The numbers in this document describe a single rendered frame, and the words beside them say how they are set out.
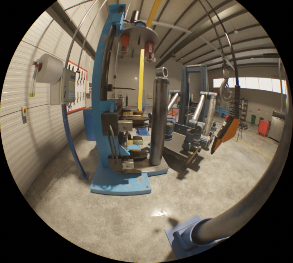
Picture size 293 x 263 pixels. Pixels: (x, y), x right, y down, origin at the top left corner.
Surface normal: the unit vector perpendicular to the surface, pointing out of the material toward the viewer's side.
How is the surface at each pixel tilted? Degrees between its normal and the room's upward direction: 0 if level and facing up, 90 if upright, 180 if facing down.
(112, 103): 45
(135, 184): 0
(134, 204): 0
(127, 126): 90
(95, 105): 90
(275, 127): 90
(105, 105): 90
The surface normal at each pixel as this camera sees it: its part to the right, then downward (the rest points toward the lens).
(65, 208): 0.04, -0.98
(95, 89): 0.20, 0.22
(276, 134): -0.99, -0.02
